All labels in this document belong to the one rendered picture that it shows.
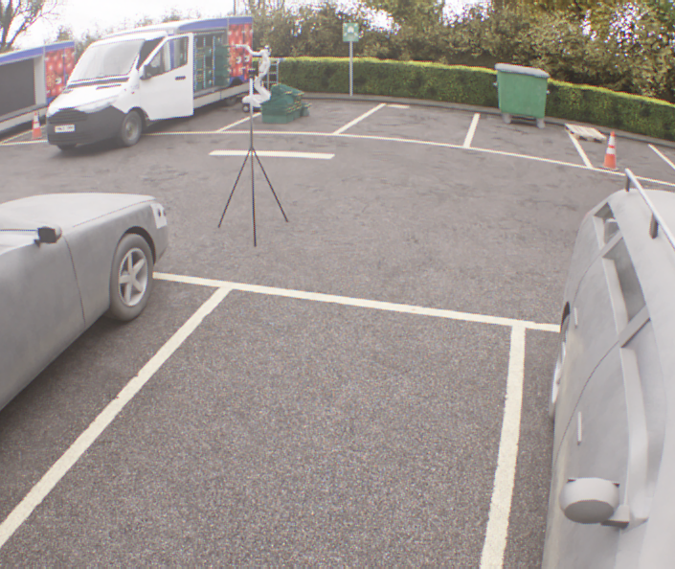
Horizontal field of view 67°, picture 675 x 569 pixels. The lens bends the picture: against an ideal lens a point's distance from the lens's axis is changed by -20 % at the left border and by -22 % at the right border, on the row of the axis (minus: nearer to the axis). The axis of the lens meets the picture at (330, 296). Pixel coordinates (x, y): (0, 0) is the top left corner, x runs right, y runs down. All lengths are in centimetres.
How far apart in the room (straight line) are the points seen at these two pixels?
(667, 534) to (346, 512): 182
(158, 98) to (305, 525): 963
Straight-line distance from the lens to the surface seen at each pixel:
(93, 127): 1100
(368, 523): 291
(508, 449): 340
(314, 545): 281
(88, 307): 411
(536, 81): 1372
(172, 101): 1150
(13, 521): 321
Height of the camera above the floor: 216
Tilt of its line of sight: 26 degrees down
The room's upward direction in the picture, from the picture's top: straight up
